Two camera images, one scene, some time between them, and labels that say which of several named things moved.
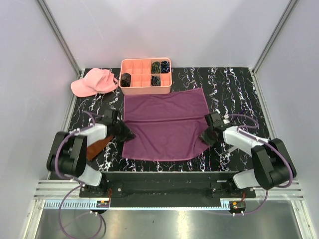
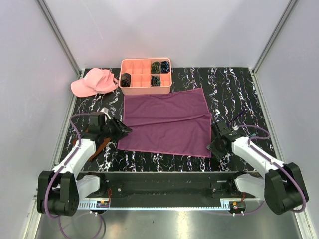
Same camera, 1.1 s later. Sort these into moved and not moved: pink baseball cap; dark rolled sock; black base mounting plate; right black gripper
Moved: right black gripper
Not moved: black base mounting plate; dark rolled sock; pink baseball cap
